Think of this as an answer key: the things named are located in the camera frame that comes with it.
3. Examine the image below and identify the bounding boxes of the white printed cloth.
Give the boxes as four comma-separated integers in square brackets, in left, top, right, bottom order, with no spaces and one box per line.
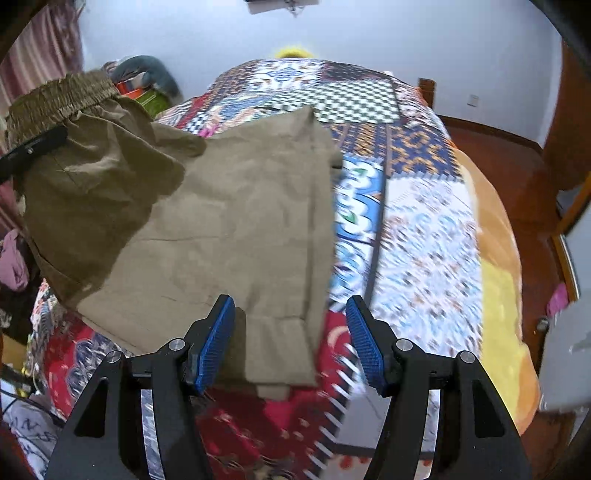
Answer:
[0,397,61,480]

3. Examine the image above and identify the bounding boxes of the patchwork printed blanket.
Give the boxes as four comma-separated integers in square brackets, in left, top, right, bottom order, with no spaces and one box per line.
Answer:
[28,58,485,480]

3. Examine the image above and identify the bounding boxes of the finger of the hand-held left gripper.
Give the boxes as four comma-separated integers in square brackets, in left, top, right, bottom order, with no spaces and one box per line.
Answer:
[0,127,68,184]

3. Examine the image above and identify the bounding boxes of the pink cloth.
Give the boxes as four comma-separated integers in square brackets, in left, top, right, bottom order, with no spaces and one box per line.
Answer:
[0,228,31,291]

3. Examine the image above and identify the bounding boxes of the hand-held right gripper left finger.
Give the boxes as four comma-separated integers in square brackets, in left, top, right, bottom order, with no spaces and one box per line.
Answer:
[44,294,237,480]

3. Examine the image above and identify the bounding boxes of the orange yellow blanket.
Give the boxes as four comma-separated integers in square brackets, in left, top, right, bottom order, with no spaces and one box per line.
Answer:
[450,143,541,437]

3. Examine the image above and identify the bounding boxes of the olive green pants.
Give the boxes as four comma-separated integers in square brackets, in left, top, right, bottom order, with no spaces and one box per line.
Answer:
[4,71,345,400]

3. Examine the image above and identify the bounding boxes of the striped brown curtain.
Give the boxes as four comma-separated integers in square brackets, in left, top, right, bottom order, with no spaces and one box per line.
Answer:
[0,0,85,95]

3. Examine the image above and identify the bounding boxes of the wooden bedpost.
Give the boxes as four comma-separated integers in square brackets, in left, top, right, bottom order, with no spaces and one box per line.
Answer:
[418,78,437,110]

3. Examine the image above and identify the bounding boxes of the yellow plush pillow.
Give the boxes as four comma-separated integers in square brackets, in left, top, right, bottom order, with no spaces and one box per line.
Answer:
[274,44,319,60]

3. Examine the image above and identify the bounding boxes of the brown wooden door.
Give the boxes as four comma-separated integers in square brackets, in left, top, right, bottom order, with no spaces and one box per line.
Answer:
[544,44,591,192]

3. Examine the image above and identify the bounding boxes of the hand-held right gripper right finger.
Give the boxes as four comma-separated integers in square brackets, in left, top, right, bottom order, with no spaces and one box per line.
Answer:
[345,295,534,480]

